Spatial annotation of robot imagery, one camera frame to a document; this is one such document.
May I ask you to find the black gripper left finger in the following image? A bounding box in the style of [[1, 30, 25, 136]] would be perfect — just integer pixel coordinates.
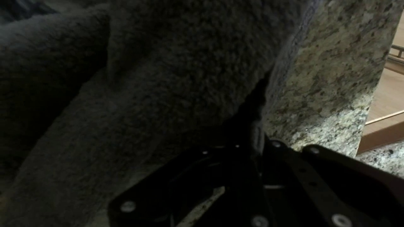
[[107, 145, 257, 227]]

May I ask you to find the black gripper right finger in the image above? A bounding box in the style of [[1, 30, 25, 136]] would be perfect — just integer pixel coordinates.
[[263, 140, 404, 227]]

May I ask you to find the grey towel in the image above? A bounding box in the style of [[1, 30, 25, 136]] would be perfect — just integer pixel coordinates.
[[0, 0, 321, 227]]

